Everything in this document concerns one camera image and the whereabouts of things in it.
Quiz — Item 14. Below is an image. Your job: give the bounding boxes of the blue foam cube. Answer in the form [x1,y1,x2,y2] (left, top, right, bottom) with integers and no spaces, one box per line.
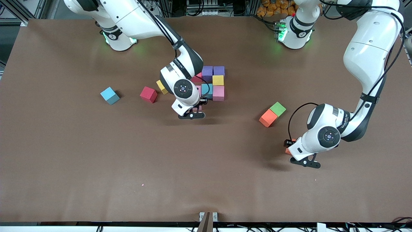
[201,83,213,99]
[100,86,120,105]

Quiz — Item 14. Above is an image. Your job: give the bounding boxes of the green foam cube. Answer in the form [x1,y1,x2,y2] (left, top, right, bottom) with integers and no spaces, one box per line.
[269,101,286,117]

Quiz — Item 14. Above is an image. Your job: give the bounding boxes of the brown table cover sheet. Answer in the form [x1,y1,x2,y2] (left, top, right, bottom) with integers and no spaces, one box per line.
[0,15,412,223]

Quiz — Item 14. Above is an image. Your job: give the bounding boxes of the bag of oranges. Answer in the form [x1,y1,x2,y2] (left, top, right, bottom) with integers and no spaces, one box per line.
[257,0,298,17]

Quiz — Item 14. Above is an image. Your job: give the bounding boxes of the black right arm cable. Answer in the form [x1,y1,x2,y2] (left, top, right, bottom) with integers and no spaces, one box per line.
[138,0,211,98]

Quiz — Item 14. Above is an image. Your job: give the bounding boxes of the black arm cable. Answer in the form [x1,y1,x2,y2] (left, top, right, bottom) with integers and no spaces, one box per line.
[287,0,406,140]
[138,0,211,98]

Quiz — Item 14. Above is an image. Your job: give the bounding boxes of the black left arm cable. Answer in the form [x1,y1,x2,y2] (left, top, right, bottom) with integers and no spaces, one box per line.
[287,0,406,140]

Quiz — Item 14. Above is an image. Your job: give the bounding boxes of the brown camera pole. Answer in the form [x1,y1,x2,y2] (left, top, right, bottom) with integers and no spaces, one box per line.
[197,212,214,232]

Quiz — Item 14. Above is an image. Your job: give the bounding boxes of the black cable bundle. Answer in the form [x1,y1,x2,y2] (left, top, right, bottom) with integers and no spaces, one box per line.
[391,217,412,231]

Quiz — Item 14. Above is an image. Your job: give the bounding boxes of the metal table edge rail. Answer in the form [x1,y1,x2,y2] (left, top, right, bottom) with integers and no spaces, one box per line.
[395,22,412,66]

